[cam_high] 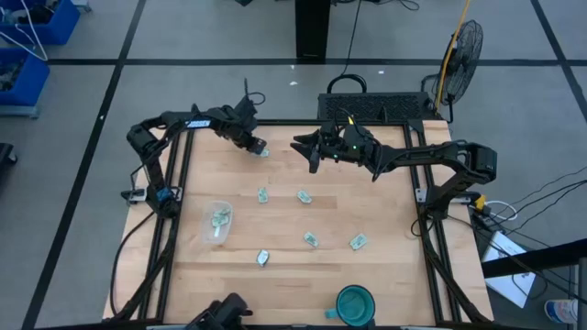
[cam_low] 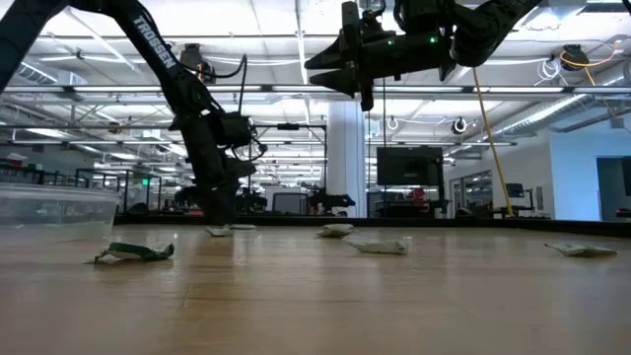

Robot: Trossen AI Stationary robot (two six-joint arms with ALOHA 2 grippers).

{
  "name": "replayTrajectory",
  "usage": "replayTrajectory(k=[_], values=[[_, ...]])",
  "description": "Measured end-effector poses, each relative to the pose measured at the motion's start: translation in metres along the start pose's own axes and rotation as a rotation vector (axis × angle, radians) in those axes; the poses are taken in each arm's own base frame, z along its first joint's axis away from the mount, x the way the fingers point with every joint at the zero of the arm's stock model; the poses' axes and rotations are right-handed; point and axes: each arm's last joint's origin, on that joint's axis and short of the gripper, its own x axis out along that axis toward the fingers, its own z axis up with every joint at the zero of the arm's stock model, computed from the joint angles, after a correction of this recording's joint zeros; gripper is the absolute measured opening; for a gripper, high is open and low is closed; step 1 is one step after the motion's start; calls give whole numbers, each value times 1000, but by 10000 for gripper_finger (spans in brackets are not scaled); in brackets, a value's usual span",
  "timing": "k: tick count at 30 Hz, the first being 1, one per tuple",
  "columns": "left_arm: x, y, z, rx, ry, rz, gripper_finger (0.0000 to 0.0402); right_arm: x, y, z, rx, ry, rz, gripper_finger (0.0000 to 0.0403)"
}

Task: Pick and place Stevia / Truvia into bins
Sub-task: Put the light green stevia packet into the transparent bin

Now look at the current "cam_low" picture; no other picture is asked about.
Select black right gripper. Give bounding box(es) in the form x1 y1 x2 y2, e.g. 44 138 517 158
304 1 457 112

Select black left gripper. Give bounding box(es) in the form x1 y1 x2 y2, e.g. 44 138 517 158
170 110 258 226

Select long LED light bar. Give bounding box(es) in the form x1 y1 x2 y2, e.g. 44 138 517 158
0 83 631 97

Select grey framed panel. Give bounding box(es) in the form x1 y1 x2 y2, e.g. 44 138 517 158
272 191 310 215

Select green-edged white sweetener packet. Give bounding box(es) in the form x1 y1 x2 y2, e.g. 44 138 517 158
93 241 176 265

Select white building column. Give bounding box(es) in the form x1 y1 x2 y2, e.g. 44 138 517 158
327 101 367 218

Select large black monitor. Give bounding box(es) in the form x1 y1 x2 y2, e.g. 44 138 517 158
377 146 445 187

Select clear plastic bin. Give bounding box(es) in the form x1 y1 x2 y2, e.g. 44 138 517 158
0 182 121 244

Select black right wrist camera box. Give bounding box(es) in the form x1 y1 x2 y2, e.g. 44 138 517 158
362 7 398 43

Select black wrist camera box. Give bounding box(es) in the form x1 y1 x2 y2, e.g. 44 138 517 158
216 111 255 150
362 7 398 43

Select black metal frame stand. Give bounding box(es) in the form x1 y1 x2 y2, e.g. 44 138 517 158
248 122 328 216

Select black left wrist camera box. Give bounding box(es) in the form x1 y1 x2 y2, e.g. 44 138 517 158
216 111 255 150

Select yellow hanging cable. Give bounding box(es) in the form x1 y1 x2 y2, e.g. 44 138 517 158
471 67 515 217

